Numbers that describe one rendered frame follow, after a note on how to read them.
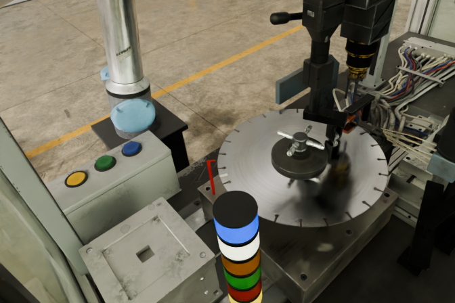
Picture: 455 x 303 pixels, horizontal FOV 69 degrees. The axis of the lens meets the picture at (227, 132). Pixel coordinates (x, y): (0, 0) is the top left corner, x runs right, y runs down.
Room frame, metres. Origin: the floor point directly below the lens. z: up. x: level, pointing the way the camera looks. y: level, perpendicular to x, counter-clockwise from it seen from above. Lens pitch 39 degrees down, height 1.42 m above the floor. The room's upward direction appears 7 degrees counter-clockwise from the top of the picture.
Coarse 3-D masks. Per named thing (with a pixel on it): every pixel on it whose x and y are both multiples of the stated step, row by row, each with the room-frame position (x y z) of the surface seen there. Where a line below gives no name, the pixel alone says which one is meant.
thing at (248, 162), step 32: (256, 128) 0.58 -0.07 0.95; (288, 128) 0.57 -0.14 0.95; (320, 128) 0.56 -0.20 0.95; (352, 128) 0.54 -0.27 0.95; (224, 160) 0.49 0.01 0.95; (256, 160) 0.48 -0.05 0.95; (352, 160) 0.45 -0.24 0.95; (384, 160) 0.44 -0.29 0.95; (256, 192) 0.40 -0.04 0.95; (288, 192) 0.39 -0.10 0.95; (320, 192) 0.38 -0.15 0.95; (352, 192) 0.37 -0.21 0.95; (288, 224) 0.32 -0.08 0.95; (320, 224) 0.31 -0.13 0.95
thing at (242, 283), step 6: (258, 270) 0.19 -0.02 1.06; (228, 276) 0.19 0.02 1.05; (234, 276) 0.19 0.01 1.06; (246, 276) 0.18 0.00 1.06; (252, 276) 0.19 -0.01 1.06; (258, 276) 0.19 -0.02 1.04; (228, 282) 0.19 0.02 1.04; (234, 282) 0.19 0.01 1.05; (240, 282) 0.18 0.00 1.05; (246, 282) 0.18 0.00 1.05; (252, 282) 0.19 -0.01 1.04; (234, 288) 0.19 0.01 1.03; (240, 288) 0.18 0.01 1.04; (246, 288) 0.18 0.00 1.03
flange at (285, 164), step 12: (276, 144) 0.51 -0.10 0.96; (288, 144) 0.49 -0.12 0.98; (276, 156) 0.47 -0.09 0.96; (288, 156) 0.47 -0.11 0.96; (300, 156) 0.45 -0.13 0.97; (312, 156) 0.46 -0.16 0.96; (324, 156) 0.46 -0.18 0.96; (288, 168) 0.44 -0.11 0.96; (300, 168) 0.43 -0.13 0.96; (312, 168) 0.43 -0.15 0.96
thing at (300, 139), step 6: (282, 132) 0.50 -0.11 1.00; (300, 132) 0.49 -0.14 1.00; (306, 132) 0.49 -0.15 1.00; (288, 138) 0.49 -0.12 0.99; (294, 138) 0.47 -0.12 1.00; (300, 138) 0.47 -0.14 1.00; (306, 138) 0.47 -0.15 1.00; (294, 144) 0.46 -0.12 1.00; (300, 144) 0.46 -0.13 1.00; (306, 144) 0.46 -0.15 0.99; (312, 144) 0.46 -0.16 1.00; (318, 144) 0.45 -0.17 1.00; (288, 150) 0.45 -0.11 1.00; (294, 150) 0.45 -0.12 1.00; (300, 150) 0.46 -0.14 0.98
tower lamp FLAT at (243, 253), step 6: (258, 234) 0.20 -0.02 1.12; (252, 240) 0.19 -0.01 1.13; (258, 240) 0.20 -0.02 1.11; (222, 246) 0.19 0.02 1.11; (228, 246) 0.19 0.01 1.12; (234, 246) 0.18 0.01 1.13; (240, 246) 0.18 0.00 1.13; (246, 246) 0.18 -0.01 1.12; (252, 246) 0.19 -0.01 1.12; (258, 246) 0.20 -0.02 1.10; (222, 252) 0.19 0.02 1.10; (228, 252) 0.19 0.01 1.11; (234, 252) 0.18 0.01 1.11; (240, 252) 0.18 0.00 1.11; (246, 252) 0.18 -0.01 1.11; (252, 252) 0.19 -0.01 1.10; (228, 258) 0.19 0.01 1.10; (234, 258) 0.18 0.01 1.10; (240, 258) 0.18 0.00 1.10; (246, 258) 0.18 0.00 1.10
